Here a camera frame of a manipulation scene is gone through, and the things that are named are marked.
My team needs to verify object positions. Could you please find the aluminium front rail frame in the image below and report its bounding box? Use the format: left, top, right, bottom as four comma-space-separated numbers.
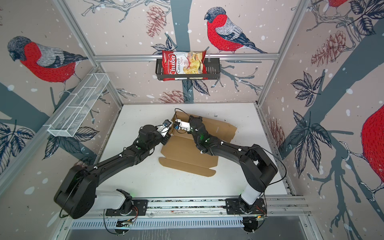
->
58, 196, 311, 234

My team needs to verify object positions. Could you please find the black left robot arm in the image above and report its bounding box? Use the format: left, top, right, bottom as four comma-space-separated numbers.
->
54, 120, 172, 219

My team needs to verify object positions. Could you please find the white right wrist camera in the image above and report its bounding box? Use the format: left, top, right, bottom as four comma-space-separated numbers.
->
173, 119, 191, 132

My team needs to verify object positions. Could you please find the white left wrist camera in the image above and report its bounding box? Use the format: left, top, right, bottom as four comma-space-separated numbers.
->
160, 120, 172, 133

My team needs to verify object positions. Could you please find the red cassava chips bag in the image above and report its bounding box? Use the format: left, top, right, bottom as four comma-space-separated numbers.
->
162, 51, 207, 75

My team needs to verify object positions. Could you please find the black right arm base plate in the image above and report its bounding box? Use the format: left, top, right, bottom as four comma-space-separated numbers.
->
225, 198, 267, 216

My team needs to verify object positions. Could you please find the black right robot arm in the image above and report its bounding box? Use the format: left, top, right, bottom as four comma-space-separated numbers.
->
189, 116, 278, 208

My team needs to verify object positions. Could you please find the white mesh wall shelf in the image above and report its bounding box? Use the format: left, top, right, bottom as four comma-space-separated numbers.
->
48, 73, 110, 137

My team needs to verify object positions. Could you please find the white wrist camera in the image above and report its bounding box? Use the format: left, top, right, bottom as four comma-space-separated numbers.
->
173, 119, 191, 132
160, 120, 172, 133

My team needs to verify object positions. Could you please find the black wire wall basket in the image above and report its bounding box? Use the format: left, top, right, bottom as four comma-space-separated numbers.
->
155, 58, 221, 81

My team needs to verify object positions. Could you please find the brown cardboard paper box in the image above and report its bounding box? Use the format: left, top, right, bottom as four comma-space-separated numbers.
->
159, 118, 237, 177

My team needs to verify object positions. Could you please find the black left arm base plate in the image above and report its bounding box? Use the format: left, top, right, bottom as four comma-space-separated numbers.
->
105, 199, 149, 218

